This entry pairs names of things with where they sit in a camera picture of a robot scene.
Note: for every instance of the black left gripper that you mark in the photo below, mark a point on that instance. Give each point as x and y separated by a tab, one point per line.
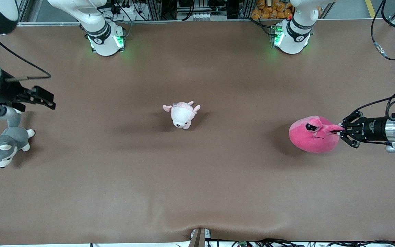
372	129

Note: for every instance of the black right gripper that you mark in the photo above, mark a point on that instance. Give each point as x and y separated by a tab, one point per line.
7	93

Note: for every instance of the round hot pink plush toy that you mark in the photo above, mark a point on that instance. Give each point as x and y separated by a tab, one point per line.
310	137

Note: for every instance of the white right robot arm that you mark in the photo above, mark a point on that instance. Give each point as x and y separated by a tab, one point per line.
105	41

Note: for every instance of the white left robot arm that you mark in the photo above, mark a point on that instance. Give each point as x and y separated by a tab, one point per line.
293	37

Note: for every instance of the grey white husky plush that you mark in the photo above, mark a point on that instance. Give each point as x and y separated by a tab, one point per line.
10	140

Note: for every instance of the pale pink white plush animal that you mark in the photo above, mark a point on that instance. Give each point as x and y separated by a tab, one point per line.
180	115

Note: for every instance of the pile of orange snack packs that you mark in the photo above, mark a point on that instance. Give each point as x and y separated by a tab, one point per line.
273	10

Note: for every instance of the green terminal connector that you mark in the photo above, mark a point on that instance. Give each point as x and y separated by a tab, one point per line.
242	244

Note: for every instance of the white power strip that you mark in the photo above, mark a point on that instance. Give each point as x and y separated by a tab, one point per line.
201	16

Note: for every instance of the aluminium table edge rail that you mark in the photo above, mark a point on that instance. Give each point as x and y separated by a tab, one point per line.
183	22

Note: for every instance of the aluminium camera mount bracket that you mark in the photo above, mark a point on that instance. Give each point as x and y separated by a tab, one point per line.
198	238

